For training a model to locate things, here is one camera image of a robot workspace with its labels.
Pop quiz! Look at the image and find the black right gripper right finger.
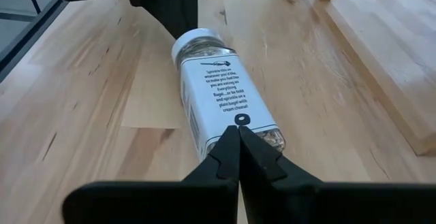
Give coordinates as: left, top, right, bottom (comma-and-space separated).
238, 125, 436, 224

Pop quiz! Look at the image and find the bagel seasoning jar white lid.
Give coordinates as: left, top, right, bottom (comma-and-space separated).
171, 28, 286, 162

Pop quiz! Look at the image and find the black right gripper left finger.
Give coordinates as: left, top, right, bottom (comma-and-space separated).
62, 125, 241, 224

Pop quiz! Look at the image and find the black aluminium table frame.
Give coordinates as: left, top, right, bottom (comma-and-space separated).
0, 0, 68, 82

